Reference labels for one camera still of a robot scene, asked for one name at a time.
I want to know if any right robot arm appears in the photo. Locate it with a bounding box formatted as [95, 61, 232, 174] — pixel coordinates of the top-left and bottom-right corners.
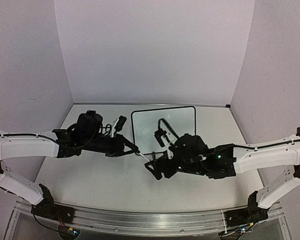
[144, 127, 300, 227]

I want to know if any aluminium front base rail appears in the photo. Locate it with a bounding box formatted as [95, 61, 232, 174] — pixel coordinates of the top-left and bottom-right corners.
[4, 197, 291, 240]

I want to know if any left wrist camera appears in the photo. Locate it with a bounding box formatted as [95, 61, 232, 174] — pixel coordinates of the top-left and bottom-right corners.
[111, 115, 127, 137]

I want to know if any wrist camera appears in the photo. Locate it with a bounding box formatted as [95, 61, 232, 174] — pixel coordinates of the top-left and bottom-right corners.
[111, 115, 127, 137]
[154, 128, 167, 148]

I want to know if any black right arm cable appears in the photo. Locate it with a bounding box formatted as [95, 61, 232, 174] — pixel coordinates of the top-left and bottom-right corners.
[157, 117, 300, 151]

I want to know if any white whiteboard with black frame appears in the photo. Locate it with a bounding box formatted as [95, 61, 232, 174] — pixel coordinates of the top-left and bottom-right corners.
[131, 106, 197, 155]

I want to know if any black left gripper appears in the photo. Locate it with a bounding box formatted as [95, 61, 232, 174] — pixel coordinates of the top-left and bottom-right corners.
[82, 133, 138, 158]

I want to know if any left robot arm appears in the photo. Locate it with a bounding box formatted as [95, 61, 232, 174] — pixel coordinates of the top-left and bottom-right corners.
[0, 110, 140, 223]

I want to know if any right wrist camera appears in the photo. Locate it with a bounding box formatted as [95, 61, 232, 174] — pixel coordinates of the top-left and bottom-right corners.
[154, 128, 167, 148]

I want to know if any white marker pen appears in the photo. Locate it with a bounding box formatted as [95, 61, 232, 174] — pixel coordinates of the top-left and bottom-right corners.
[138, 152, 151, 163]

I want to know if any black left base cable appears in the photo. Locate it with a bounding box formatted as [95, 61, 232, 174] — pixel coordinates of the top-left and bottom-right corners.
[27, 203, 66, 235]

